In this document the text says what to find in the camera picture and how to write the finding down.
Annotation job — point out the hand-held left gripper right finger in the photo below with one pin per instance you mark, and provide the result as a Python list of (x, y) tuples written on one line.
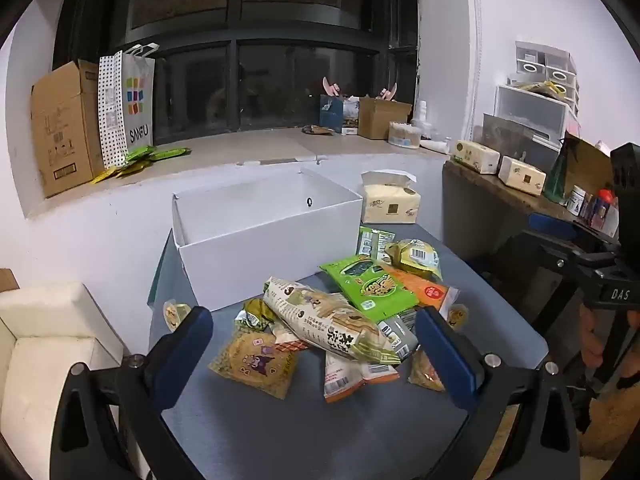
[(445, 355)]

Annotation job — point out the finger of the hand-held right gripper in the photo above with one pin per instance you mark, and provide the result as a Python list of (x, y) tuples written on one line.
[(570, 257), (550, 225)]

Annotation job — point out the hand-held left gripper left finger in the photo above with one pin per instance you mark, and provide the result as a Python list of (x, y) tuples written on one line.
[(184, 352)]

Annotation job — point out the orange-brown snack packet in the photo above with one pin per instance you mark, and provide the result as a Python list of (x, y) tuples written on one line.
[(425, 372)]

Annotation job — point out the small tan snack packet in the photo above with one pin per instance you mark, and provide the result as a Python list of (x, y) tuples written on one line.
[(172, 315), (457, 316)]

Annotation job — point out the dark grey snack packet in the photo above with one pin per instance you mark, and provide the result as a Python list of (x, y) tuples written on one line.
[(400, 332)]

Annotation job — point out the yellow cartoon snack packet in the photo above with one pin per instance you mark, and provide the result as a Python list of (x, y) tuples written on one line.
[(252, 365)]

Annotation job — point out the small olive snack packet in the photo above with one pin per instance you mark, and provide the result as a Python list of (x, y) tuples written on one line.
[(255, 315)]

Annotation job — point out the crinkled yellow-green snack packet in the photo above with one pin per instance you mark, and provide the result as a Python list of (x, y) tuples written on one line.
[(415, 257)]

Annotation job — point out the light green snack packet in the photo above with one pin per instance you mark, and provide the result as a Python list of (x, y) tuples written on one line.
[(370, 285)]

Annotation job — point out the orange and white snack packet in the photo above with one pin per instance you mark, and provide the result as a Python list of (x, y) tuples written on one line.
[(345, 380)]

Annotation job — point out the red checkered snack packet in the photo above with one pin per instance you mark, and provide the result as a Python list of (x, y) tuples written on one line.
[(287, 342)]

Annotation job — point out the white cardboard box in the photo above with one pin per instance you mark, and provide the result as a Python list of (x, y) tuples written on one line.
[(260, 260)]

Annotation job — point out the large beige snack bag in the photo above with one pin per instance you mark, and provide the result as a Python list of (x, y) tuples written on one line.
[(330, 320)]

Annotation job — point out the green windowed snack packet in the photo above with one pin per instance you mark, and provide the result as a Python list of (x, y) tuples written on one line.
[(372, 242)]

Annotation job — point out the person's right forearm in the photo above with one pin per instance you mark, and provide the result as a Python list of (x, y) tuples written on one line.
[(612, 425)]

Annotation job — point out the person's right hand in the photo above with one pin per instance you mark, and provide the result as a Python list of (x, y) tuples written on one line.
[(594, 335)]

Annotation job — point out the small white jar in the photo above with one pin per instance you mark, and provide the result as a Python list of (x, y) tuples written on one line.
[(576, 201)]

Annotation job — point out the dark green bag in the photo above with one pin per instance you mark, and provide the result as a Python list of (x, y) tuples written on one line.
[(560, 175)]

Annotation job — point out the red capped bottle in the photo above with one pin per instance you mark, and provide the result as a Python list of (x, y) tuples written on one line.
[(604, 210)]

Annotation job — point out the sealed beige tissue pack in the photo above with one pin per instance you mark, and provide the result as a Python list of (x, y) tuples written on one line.
[(522, 176), (477, 156)]

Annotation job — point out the brown cardboard sheet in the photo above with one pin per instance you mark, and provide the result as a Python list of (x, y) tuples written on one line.
[(592, 165)]

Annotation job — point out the wooden side desk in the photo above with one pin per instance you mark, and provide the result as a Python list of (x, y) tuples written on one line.
[(480, 185)]

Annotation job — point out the teal board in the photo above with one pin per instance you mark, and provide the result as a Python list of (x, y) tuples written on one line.
[(159, 275)]

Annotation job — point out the dark grey panel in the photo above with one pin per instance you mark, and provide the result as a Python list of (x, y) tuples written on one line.
[(510, 142)]

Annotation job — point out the white tube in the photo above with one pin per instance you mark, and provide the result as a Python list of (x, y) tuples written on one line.
[(435, 146)]

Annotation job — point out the cream sofa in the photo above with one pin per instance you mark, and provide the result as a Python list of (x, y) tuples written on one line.
[(45, 330)]

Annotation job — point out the open beige tissue pack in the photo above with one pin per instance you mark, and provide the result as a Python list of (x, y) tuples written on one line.
[(390, 205)]

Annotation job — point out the small white drawer organizer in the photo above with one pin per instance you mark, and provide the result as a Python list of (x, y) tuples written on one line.
[(547, 62)]

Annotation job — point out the white plastic bottle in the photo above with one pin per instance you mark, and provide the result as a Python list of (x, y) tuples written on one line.
[(422, 120)]

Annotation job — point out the cotton swab box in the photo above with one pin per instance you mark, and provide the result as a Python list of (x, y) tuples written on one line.
[(404, 135)]

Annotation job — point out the brown cardboard piece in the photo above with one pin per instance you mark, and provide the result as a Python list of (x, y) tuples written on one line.
[(7, 280)]

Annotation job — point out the small brown cardboard box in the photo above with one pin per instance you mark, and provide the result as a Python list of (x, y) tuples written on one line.
[(382, 117)]

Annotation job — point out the pile of green sachets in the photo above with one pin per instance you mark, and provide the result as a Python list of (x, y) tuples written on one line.
[(140, 156)]

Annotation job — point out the pink toy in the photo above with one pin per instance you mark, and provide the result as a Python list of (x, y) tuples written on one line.
[(332, 87), (389, 93)]

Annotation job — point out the printed picture carton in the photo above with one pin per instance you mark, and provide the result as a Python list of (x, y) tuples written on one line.
[(351, 117)]

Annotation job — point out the dotted paper bag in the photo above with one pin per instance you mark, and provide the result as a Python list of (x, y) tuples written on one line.
[(111, 115)]

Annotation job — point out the white bag with coloured squares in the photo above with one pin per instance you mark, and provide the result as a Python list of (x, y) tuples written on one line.
[(140, 105)]

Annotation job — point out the large brown cardboard box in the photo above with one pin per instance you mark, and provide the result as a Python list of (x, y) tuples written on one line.
[(65, 130)]

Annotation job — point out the brown flat packet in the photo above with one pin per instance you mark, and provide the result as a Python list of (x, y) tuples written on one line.
[(316, 130)]

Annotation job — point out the dark window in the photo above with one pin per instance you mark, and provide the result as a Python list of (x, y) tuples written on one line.
[(250, 60)]

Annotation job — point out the white wall pipe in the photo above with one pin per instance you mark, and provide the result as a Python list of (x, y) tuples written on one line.
[(474, 50)]

